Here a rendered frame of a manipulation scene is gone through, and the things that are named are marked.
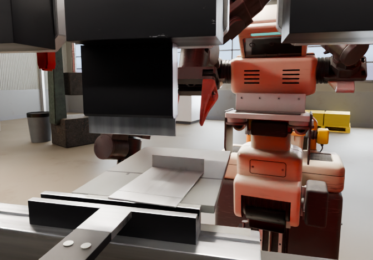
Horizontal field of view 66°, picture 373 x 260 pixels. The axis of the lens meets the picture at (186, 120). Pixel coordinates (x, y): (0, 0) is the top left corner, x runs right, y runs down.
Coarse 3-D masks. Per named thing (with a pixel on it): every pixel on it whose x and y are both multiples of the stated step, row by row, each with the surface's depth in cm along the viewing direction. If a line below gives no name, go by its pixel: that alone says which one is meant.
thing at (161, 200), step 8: (120, 192) 35; (128, 192) 35; (136, 192) 35; (120, 200) 33; (128, 200) 33; (136, 200) 33; (144, 200) 33; (152, 200) 33; (160, 200) 33; (168, 200) 33; (176, 200) 33
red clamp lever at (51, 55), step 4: (44, 52) 39; (48, 52) 39; (52, 52) 40; (40, 56) 39; (44, 56) 39; (48, 56) 39; (52, 56) 40; (40, 60) 39; (44, 60) 39; (48, 60) 39; (52, 60) 40; (40, 64) 39; (44, 64) 39; (48, 64) 40; (52, 64) 40; (40, 68) 40; (44, 68) 39; (48, 68) 40; (52, 68) 40
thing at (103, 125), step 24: (96, 48) 30; (120, 48) 29; (144, 48) 29; (168, 48) 28; (96, 72) 30; (120, 72) 29; (144, 72) 29; (168, 72) 28; (96, 96) 30; (120, 96) 30; (144, 96) 29; (168, 96) 29; (96, 120) 32; (120, 120) 31; (144, 120) 31; (168, 120) 30
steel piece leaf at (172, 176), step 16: (160, 160) 45; (176, 160) 45; (192, 160) 44; (144, 176) 41; (160, 176) 41; (176, 176) 41; (192, 176) 41; (144, 192) 35; (160, 192) 35; (176, 192) 35
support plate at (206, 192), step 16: (128, 160) 50; (144, 160) 50; (208, 160) 50; (224, 160) 50; (112, 176) 42; (128, 176) 42; (208, 176) 42; (224, 176) 44; (80, 192) 36; (96, 192) 36; (112, 192) 36; (192, 192) 36; (208, 192) 36; (208, 208) 32
